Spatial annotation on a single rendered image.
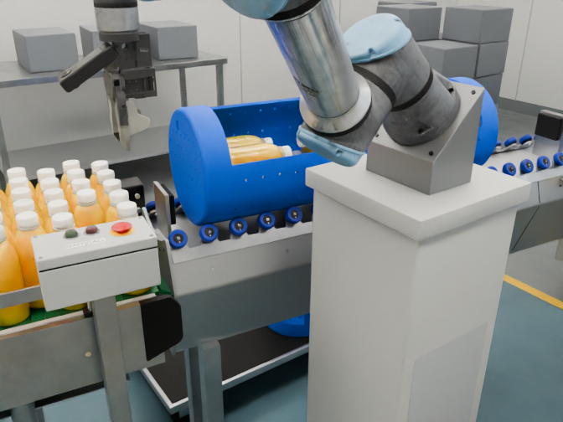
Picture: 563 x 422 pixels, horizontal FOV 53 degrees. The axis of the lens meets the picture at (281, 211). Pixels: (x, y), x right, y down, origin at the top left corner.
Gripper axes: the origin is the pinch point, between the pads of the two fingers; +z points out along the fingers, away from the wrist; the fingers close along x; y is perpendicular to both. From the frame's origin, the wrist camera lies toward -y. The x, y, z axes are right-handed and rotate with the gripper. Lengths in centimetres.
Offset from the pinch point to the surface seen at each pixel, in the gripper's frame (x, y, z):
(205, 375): 6, 16, 69
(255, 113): 26.3, 40.7, 5.6
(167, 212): 10.7, 10.8, 21.8
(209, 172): 1.8, 18.6, 10.4
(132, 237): -16.6, -2.8, 12.7
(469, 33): 243, 330, 25
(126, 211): -2.5, -0.9, 13.8
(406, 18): 269, 286, 13
